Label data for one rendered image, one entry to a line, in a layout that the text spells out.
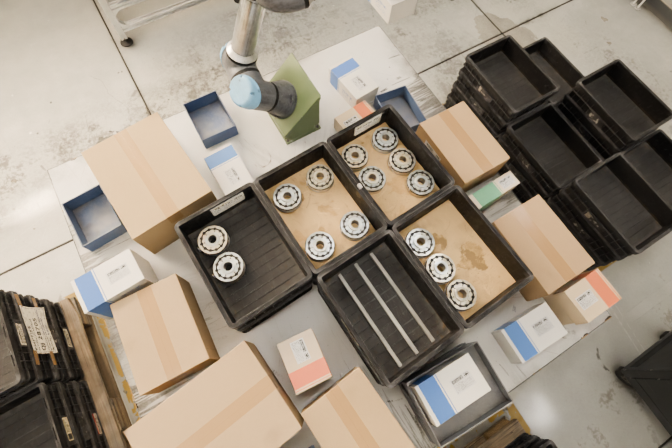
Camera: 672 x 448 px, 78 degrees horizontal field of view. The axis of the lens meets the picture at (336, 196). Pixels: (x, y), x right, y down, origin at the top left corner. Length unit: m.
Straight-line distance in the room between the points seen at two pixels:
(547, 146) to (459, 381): 1.44
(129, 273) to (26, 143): 1.73
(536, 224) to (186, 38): 2.49
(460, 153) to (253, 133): 0.86
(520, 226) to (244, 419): 1.11
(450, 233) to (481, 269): 0.16
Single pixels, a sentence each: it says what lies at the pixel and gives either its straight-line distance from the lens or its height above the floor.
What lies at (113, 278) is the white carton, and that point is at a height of 0.88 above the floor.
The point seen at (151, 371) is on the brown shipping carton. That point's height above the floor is 0.86.
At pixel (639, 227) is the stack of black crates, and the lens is 2.37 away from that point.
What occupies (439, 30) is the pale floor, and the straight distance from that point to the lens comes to 3.26.
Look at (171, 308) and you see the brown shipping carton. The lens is 1.48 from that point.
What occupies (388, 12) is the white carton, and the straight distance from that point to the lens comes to 1.69.
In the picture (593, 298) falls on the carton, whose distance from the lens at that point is 1.70.
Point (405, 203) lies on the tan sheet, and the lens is 1.56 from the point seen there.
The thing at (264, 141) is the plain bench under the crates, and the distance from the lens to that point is 1.80.
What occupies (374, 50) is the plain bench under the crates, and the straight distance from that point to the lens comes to 2.10.
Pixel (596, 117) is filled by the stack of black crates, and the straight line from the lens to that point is 2.50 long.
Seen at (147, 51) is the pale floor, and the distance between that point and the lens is 3.20.
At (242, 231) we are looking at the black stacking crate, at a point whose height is 0.83.
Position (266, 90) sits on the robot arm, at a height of 0.98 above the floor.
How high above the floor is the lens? 2.25
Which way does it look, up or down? 68 degrees down
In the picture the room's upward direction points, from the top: 6 degrees clockwise
